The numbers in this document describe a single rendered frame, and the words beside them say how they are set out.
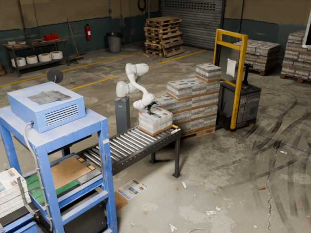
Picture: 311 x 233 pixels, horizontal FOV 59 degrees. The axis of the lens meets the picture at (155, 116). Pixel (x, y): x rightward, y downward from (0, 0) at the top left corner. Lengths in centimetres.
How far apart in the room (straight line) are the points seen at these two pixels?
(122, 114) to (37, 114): 220
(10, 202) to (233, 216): 256
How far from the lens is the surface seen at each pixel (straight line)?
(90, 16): 1138
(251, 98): 557
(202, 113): 511
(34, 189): 314
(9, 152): 328
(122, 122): 449
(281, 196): 432
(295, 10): 1045
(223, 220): 376
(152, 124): 362
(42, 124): 247
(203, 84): 489
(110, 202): 314
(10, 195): 286
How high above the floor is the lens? 270
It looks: 27 degrees down
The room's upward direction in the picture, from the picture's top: straight up
